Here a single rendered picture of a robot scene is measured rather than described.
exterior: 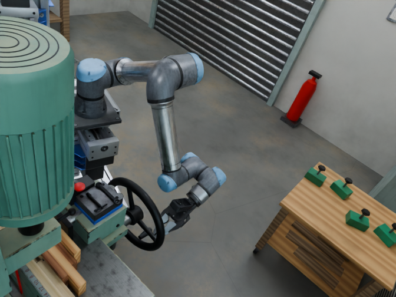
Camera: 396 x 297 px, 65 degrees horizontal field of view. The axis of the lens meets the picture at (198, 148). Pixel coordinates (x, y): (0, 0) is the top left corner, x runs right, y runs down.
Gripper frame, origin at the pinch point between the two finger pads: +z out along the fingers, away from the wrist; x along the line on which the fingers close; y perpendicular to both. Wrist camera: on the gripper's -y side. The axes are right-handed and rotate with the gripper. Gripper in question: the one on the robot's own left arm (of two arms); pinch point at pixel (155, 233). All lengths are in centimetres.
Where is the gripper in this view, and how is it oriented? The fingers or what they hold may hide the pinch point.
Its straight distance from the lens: 122.1
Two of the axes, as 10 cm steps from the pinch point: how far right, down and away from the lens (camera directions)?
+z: -7.1, 6.5, -2.8
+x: -7.0, -6.2, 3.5
